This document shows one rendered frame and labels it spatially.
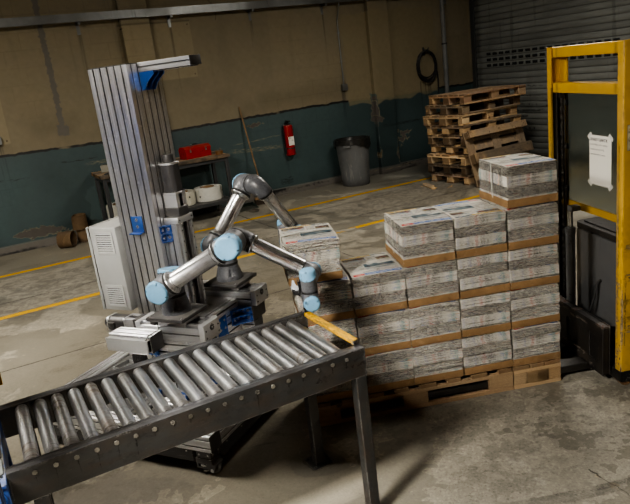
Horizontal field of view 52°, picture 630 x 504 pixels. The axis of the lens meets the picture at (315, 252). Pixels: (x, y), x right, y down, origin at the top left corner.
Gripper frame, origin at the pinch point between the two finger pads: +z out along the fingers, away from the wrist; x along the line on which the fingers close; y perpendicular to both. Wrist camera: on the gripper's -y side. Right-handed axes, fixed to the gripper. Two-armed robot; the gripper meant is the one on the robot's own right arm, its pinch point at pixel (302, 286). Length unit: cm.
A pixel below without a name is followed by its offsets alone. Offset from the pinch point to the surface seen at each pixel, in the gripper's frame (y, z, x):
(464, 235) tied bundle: 10, 8, -90
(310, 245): 18.4, 7.6, -7.3
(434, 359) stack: -57, 8, -68
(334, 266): 5.1, 8.1, -18.4
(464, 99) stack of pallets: 38, 581, -316
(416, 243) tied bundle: 10, 8, -63
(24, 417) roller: -6, -80, 116
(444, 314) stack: -32, 7, -75
